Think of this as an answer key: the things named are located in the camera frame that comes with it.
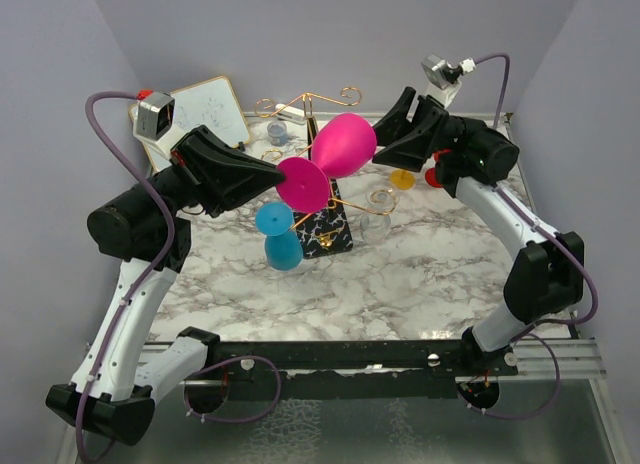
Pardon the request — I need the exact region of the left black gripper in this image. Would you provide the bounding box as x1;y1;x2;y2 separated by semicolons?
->
134;123;286;218

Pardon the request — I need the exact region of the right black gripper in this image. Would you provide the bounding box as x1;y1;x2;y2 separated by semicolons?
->
356;89;486;173

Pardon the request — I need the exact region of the orange wine glass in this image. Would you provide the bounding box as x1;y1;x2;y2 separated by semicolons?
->
389;169;415;190

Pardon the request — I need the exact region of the red wine glass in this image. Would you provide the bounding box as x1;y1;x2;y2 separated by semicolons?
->
424;149;450;189

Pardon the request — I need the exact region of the magenta wine glass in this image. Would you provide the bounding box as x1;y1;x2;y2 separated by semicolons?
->
276;113;377;214

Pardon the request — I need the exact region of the clear wine glass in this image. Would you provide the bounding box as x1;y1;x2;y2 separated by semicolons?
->
360;185;399;245

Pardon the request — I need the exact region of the blue wine glass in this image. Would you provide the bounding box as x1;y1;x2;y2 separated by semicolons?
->
255;202;303;271

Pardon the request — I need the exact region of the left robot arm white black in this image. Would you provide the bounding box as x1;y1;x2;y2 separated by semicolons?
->
46;125;285;456

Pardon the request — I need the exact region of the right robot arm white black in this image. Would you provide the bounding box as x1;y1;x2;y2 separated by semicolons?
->
373;87;585;375

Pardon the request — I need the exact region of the gold framed whiteboard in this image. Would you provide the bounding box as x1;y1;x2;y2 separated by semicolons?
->
129;76;251;174

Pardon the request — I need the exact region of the small clear plastic cup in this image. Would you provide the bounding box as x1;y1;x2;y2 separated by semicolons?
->
267;120;289;147

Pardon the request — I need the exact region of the white whiteboard eraser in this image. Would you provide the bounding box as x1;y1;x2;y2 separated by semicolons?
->
274;103;306;125

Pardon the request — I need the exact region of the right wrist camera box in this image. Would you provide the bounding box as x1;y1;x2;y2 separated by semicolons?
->
421;54;476;108

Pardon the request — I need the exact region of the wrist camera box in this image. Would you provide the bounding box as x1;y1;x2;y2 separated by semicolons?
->
134;91;186;159
421;54;476;108

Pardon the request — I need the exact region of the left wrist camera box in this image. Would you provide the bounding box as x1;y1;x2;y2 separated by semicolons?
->
134;91;186;159

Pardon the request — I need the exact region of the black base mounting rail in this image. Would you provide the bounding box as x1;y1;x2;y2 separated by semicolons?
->
178;339;518;401

